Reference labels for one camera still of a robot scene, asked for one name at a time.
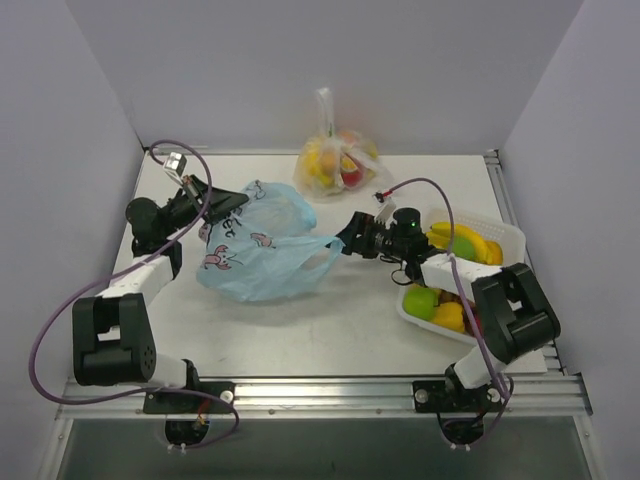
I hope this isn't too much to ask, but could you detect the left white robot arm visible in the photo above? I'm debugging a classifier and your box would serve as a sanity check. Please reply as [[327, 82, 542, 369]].
[[72, 175, 249, 411]]

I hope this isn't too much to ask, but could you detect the purple cable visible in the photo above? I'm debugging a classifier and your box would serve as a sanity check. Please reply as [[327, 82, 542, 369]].
[[27, 139, 241, 449], [382, 177, 514, 441]]

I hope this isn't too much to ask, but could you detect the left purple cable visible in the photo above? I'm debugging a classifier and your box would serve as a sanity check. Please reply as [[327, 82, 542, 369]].
[[27, 139, 241, 449]]

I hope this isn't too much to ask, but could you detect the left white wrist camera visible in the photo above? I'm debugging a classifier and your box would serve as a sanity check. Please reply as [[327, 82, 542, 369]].
[[163, 152, 187, 185]]

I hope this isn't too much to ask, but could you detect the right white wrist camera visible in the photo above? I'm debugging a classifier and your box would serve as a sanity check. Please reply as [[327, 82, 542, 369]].
[[374, 192, 396, 225]]

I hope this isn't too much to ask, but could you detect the light blue plastic bag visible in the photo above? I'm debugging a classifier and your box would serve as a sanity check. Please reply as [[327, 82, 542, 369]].
[[196, 180, 344, 302]]

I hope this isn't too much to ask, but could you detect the green fake lime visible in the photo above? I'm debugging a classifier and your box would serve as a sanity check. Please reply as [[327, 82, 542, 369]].
[[452, 235, 476, 261]]

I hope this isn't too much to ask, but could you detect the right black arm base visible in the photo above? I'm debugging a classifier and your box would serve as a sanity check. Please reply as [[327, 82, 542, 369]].
[[412, 377, 505, 451]]

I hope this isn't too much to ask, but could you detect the yellow fake bell pepper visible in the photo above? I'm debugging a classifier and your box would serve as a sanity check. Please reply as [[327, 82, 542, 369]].
[[431, 302, 466, 334]]

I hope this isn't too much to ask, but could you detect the yellow fake banana bunch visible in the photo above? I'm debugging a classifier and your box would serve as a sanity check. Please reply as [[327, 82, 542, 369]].
[[426, 222, 487, 265]]

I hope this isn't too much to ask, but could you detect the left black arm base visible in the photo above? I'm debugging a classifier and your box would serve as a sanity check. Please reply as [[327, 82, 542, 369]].
[[142, 380, 240, 454]]

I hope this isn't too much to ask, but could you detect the brown fake longan bunch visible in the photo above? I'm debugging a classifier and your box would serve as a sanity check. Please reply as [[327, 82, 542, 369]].
[[439, 290, 462, 305]]

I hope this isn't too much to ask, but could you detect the green fake apple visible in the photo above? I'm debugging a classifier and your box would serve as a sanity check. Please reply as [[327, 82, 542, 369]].
[[402, 286, 439, 321]]

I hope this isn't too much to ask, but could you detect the clear tied bag of fruits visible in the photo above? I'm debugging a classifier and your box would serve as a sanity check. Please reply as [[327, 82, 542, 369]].
[[293, 87, 392, 199]]

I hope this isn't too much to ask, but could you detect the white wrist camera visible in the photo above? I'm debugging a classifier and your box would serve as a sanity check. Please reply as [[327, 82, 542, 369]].
[[374, 192, 396, 225], [163, 152, 187, 185]]

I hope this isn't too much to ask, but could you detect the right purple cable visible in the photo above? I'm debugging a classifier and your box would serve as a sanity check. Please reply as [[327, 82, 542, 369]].
[[382, 177, 514, 441]]

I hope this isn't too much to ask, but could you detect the white plastic basket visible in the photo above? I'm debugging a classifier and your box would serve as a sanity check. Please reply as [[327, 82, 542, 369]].
[[396, 209, 526, 345]]

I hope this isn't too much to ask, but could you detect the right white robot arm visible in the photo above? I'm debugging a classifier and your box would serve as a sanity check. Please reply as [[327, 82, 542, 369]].
[[337, 206, 561, 409]]

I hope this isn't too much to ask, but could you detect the aluminium front rail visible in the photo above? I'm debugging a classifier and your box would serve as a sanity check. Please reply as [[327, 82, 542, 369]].
[[59, 377, 594, 419]]

